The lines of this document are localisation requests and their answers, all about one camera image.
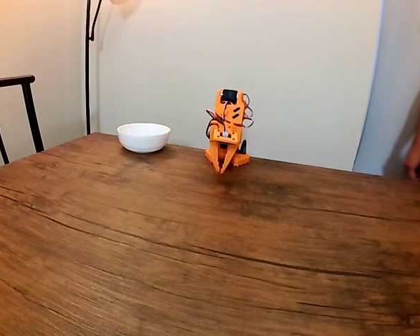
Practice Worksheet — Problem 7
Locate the black floor lamp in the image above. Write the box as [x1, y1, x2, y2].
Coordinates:
[85, 0, 143, 136]

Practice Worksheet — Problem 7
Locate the white bowl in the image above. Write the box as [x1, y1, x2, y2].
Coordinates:
[116, 122, 172, 154]

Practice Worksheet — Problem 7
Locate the white backdrop board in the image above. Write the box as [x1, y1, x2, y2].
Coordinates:
[97, 0, 384, 172]

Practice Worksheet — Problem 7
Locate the black chair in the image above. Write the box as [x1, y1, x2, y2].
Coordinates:
[0, 74, 46, 166]

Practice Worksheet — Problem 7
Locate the gripper camera on orange mount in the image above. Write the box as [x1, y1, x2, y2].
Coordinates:
[210, 127, 240, 148]

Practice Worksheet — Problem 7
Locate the person's hand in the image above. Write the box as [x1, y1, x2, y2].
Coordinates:
[404, 143, 420, 182]

